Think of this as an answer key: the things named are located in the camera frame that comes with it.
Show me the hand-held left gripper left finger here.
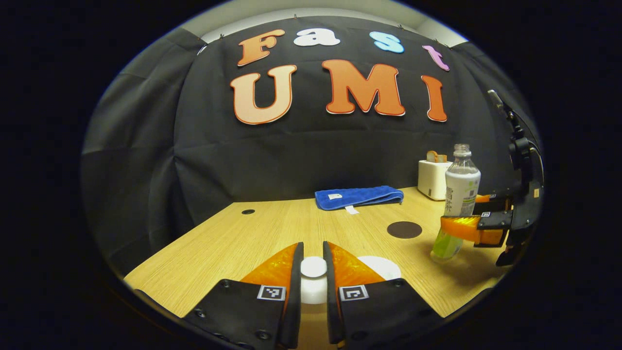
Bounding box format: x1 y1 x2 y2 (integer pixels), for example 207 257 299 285
181 241 305 350

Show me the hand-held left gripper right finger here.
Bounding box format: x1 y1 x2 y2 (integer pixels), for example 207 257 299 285
322 241 444 350

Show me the clear water bottle green drink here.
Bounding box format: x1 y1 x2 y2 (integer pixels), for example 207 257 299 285
430 144 482 264

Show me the white teacup lid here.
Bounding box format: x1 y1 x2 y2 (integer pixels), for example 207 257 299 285
300 256 328 305

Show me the round brown coaster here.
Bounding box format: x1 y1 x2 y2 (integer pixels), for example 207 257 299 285
387 221 423 239

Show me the white teacup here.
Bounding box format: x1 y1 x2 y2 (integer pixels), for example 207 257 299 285
359 256 402 281

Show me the white toaster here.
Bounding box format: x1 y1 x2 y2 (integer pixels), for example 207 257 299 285
417 159 453 201

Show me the blue folded towel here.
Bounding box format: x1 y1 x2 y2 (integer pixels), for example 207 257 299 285
314 185 404 215

